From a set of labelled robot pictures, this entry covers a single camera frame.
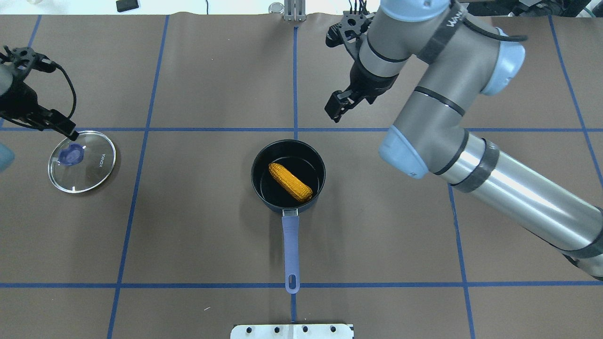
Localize dark blue pot purple handle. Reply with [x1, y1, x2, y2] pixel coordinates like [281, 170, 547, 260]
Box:
[251, 139, 326, 295]

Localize small black square device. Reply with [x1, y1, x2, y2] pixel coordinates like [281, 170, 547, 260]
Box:
[115, 0, 139, 13]

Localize small metal cylinder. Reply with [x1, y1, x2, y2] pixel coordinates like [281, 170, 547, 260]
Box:
[269, 2, 285, 14]

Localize yellow plastic corn cob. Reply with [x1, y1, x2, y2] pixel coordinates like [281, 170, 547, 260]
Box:
[269, 162, 314, 202]

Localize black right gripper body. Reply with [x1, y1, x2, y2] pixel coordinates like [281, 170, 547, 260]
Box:
[348, 61, 399, 105]

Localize black power strip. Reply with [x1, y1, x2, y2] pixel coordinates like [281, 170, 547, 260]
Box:
[341, 3, 378, 15]

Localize aluminium frame post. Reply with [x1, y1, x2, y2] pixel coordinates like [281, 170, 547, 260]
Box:
[283, 0, 307, 22]

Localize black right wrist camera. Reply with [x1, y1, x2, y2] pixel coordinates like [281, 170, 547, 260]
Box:
[325, 11, 375, 48]

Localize brown paper table mat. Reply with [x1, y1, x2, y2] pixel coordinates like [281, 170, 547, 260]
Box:
[1, 13, 602, 339]

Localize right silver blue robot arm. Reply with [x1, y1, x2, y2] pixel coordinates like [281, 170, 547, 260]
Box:
[325, 0, 602, 280]

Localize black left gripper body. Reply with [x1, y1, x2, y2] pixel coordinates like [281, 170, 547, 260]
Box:
[0, 80, 50, 129]

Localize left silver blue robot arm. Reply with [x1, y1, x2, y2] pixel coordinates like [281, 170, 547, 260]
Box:
[0, 62, 79, 141]

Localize glass lid purple knob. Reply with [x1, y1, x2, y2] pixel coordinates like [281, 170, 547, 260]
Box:
[47, 130, 117, 194]

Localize white metal mounting plate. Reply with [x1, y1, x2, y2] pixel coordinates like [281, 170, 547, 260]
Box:
[230, 323, 355, 339]

